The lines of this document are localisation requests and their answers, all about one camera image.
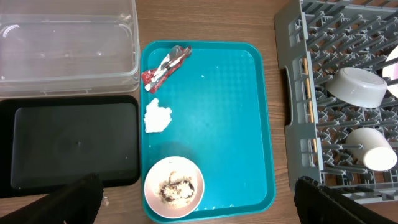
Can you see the pink bowl with food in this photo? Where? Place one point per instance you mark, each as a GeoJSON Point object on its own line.
{"type": "Point", "coordinates": [174, 187]}

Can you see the cream white cup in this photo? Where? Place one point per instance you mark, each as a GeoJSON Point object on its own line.
{"type": "Point", "coordinates": [376, 153]}

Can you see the pink round plate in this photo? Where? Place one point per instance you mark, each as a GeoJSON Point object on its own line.
{"type": "Point", "coordinates": [390, 72]}

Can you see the clear plastic container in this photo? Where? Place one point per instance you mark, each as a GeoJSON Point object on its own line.
{"type": "Point", "coordinates": [68, 47]}

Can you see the grey dishwasher rack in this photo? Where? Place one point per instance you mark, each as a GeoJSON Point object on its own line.
{"type": "Point", "coordinates": [314, 40]}

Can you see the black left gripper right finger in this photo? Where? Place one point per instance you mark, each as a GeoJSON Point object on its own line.
{"type": "Point", "coordinates": [319, 204]}

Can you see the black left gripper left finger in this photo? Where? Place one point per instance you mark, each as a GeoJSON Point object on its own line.
{"type": "Point", "coordinates": [78, 203]}

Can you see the white tissue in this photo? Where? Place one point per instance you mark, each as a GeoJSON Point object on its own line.
{"type": "Point", "coordinates": [156, 118]}

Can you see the red silver wrapper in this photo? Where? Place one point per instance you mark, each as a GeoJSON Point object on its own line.
{"type": "Point", "coordinates": [153, 79]}

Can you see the grey white bowl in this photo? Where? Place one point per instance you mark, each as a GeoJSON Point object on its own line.
{"type": "Point", "coordinates": [357, 87]}

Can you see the black waste bin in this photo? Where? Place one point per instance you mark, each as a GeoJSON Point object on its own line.
{"type": "Point", "coordinates": [47, 143]}

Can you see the teal plastic tray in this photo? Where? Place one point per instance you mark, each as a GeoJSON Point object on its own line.
{"type": "Point", "coordinates": [220, 121]}

